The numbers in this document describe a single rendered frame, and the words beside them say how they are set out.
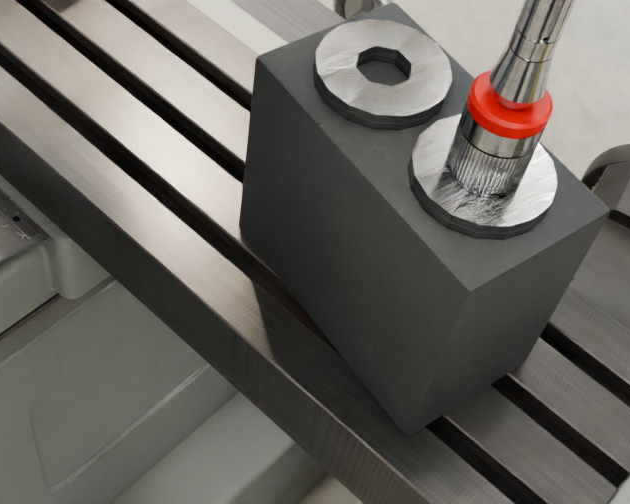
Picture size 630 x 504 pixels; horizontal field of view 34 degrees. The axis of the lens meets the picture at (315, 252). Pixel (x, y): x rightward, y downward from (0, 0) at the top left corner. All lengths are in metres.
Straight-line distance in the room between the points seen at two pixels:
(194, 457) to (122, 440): 0.20
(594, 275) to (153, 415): 0.60
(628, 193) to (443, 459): 0.74
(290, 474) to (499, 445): 0.87
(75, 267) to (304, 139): 0.35
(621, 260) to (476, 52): 1.19
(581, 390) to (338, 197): 0.26
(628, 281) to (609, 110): 1.15
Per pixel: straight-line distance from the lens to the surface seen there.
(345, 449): 0.76
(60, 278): 0.96
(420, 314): 0.64
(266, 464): 1.54
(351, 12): 1.50
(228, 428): 1.56
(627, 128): 2.43
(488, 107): 0.57
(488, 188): 0.60
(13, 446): 1.16
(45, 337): 1.04
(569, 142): 2.34
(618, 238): 1.39
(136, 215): 0.82
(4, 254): 0.89
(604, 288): 1.33
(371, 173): 0.62
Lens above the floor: 1.59
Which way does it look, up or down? 53 degrees down
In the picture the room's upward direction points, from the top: 12 degrees clockwise
